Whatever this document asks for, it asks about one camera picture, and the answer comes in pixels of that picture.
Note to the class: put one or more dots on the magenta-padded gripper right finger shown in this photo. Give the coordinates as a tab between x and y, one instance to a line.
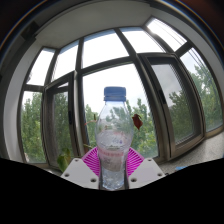
146	172

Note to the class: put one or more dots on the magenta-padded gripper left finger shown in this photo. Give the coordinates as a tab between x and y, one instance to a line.
77	172

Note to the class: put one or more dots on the clear blue-capped water bottle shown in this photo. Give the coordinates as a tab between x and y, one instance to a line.
114	136

